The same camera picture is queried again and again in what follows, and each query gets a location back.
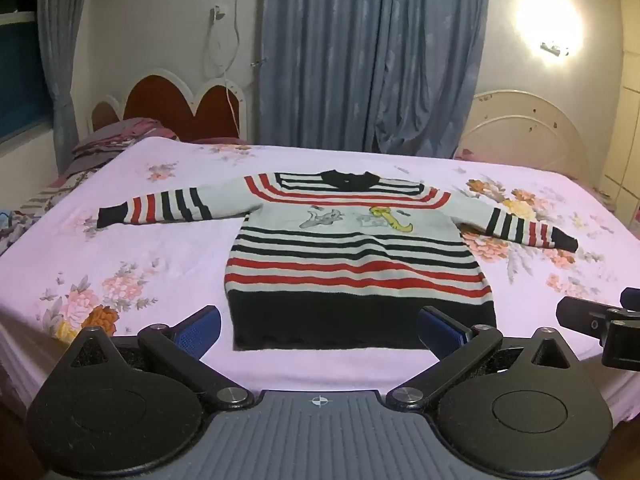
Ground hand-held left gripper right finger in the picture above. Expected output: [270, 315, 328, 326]
[387, 305, 576, 411]

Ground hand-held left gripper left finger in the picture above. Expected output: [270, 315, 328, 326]
[70, 305, 255, 409]

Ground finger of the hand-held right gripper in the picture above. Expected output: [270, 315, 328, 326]
[556, 296, 613, 333]

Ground striped knit sweater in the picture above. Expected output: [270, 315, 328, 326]
[96, 170, 579, 352]

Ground pink floral bed sheet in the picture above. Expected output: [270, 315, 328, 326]
[0, 137, 640, 426]

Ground cream headboard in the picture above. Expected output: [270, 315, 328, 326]
[456, 90, 591, 182]

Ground cream wardrobe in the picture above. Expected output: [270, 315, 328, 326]
[600, 0, 640, 233]

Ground pink pillow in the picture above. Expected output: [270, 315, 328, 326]
[72, 117, 179, 161]

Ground red and white headboard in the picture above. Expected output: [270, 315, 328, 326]
[87, 67, 251, 143]

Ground blue curtain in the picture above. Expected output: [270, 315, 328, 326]
[259, 0, 492, 159]
[37, 0, 108, 173]

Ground window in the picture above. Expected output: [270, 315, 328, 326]
[0, 0, 56, 142]

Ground white charger cable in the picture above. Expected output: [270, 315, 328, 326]
[202, 5, 242, 136]

